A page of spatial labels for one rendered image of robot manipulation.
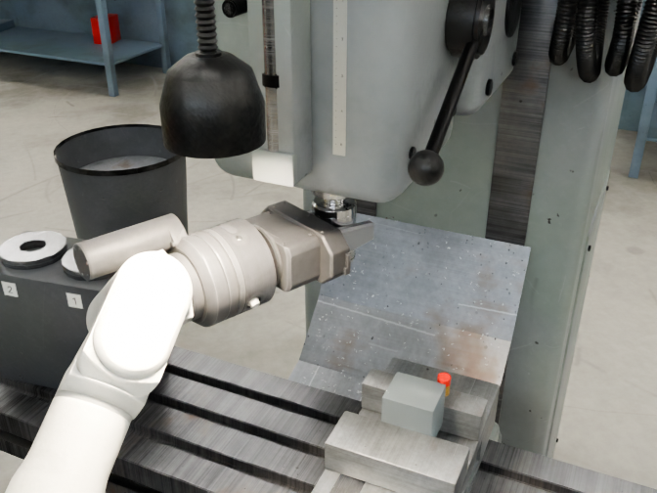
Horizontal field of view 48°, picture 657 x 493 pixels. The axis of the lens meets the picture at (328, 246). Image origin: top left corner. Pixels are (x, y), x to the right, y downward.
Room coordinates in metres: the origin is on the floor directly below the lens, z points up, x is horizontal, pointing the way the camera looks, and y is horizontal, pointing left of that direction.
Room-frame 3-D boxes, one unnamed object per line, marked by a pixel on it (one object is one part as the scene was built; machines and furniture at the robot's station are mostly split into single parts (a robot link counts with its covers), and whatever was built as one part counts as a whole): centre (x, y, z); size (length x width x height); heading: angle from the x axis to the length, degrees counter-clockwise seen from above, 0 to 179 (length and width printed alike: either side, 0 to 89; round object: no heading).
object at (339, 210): (0.70, -0.01, 1.26); 0.05 x 0.05 x 0.01
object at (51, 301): (0.89, 0.36, 1.01); 0.22 x 0.12 x 0.20; 73
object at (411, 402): (0.66, -0.10, 1.02); 0.06 x 0.05 x 0.06; 66
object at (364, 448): (0.61, -0.08, 1.00); 0.15 x 0.06 x 0.04; 66
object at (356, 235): (0.68, -0.03, 1.24); 0.06 x 0.02 x 0.03; 131
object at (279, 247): (0.64, 0.06, 1.23); 0.13 x 0.12 x 0.10; 41
